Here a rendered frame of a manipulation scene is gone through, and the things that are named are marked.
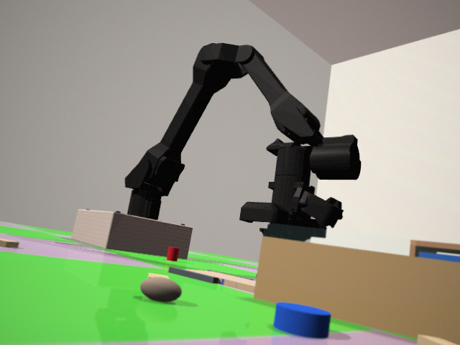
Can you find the blue short cylinder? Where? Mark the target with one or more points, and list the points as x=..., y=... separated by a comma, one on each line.
x=302, y=320

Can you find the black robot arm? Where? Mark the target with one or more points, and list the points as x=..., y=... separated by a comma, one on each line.
x=330, y=158

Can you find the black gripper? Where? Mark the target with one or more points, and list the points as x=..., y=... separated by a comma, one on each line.
x=277, y=212

